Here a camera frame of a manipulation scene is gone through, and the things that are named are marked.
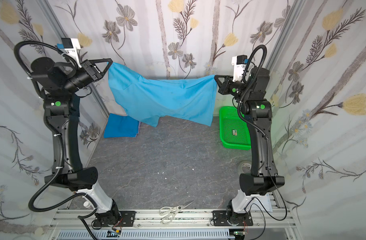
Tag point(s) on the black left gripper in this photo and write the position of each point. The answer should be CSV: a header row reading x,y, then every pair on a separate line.
x,y
88,69

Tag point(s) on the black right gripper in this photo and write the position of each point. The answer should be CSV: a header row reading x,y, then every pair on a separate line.
x,y
228,85

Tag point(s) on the light blue t shirt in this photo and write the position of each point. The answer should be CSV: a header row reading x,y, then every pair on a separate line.
x,y
148,100

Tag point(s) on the green plastic basket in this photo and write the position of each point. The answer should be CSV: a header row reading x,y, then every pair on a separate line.
x,y
229,120

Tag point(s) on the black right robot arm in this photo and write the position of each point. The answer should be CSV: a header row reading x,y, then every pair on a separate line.
x,y
248,87

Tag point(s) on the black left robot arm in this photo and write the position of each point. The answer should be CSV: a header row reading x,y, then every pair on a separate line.
x,y
57,84

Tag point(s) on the folded blue t shirt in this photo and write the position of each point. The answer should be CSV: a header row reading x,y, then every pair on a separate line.
x,y
121,126

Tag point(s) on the folded lilac t shirt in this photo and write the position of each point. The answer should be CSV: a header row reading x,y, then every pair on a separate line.
x,y
139,129

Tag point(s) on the roll of tape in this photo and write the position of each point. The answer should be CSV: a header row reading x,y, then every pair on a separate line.
x,y
244,167

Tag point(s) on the clear plastic bag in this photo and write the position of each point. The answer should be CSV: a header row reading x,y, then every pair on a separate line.
x,y
264,202

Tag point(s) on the small white capped bottle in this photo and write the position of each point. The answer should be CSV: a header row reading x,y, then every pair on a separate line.
x,y
87,205

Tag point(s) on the white handled scissors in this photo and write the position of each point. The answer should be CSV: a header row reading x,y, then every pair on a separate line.
x,y
168,213

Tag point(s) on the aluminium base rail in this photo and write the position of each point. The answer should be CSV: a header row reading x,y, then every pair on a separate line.
x,y
194,224

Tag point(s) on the white slotted cable duct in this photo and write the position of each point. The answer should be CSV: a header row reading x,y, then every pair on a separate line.
x,y
169,234

